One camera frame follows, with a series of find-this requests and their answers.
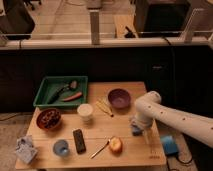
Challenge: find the white cup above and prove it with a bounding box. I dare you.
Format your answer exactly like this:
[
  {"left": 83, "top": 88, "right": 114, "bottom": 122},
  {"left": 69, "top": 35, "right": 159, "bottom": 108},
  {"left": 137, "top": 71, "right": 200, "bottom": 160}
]
[{"left": 77, "top": 103, "right": 93, "bottom": 121}]

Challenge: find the metal railing frame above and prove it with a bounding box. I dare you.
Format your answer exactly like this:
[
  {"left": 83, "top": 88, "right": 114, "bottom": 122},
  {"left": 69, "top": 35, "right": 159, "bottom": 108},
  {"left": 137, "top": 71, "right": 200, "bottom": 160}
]
[{"left": 0, "top": 10, "right": 213, "bottom": 50}]

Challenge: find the blue box on floor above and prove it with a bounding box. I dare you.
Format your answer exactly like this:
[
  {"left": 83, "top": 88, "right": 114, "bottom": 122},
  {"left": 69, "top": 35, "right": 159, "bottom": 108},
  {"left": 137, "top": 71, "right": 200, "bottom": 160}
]
[{"left": 161, "top": 136, "right": 179, "bottom": 155}]

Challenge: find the crumpled blue cloth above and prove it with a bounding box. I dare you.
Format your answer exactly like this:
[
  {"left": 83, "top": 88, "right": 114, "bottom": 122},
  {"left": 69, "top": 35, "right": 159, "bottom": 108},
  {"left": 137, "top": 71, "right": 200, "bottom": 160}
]
[{"left": 15, "top": 136, "right": 38, "bottom": 164}]

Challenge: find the black rectangular block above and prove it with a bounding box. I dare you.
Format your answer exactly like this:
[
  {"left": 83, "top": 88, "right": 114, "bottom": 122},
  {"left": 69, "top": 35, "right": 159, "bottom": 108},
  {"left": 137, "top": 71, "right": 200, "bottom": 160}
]
[{"left": 73, "top": 129, "right": 86, "bottom": 154}]

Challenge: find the brown bowl with food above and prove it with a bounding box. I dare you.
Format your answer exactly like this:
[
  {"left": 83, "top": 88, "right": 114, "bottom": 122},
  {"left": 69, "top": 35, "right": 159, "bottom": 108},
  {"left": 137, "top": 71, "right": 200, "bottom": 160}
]
[{"left": 36, "top": 108, "right": 61, "bottom": 131}]

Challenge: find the blue translucent cup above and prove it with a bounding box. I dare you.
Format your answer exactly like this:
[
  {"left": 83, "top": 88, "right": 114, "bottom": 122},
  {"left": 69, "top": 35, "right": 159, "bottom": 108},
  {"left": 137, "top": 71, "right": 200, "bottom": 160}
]
[{"left": 53, "top": 140, "right": 69, "bottom": 157}]

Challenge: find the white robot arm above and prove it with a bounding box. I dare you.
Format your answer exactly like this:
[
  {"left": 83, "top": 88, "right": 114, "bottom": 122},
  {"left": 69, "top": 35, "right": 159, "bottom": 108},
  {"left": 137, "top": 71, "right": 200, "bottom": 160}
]
[{"left": 134, "top": 91, "right": 213, "bottom": 148}]

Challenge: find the black office chair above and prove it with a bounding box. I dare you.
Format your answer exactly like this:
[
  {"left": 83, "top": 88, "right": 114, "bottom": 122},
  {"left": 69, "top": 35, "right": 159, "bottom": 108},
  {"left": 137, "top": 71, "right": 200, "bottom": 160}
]
[{"left": 0, "top": 0, "right": 36, "bottom": 37}]

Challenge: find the black cabinet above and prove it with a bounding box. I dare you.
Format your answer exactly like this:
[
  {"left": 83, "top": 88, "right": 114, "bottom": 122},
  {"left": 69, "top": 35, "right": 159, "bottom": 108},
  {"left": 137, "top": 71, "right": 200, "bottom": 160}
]
[{"left": 134, "top": 0, "right": 190, "bottom": 32}]

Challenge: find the yellowish translucent gripper finger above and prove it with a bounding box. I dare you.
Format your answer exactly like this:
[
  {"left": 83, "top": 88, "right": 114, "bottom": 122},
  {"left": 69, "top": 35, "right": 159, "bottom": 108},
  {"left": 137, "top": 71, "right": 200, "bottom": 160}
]
[{"left": 143, "top": 129, "right": 152, "bottom": 144}]

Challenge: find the red chili pepper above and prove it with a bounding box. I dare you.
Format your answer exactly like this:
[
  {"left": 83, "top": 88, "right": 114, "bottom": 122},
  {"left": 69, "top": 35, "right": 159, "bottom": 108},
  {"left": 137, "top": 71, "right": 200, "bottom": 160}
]
[{"left": 62, "top": 92, "right": 82, "bottom": 102}]

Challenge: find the peach fruit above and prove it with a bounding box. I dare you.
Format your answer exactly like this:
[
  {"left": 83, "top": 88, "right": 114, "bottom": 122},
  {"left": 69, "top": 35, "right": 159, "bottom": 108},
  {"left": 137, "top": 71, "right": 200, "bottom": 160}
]
[{"left": 109, "top": 137, "right": 122, "bottom": 154}]

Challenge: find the black handled brush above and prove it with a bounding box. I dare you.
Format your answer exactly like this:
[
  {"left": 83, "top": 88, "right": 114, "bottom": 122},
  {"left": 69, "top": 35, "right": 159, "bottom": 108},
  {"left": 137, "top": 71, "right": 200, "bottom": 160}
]
[{"left": 48, "top": 80, "right": 78, "bottom": 104}]

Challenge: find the blue sponge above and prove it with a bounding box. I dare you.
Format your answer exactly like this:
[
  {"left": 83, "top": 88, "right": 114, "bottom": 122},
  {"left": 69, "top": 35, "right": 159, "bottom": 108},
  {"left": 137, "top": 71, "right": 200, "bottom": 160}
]
[{"left": 130, "top": 118, "right": 142, "bottom": 136}]

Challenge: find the green plastic tray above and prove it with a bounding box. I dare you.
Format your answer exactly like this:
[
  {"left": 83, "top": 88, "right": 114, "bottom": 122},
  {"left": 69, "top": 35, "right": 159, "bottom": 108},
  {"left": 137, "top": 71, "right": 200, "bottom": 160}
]
[{"left": 33, "top": 76, "right": 88, "bottom": 109}]

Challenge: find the purple bowl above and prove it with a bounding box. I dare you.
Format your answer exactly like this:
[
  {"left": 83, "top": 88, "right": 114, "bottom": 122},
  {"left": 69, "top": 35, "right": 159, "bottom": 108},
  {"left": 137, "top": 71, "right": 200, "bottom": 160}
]
[{"left": 108, "top": 88, "right": 131, "bottom": 109}]

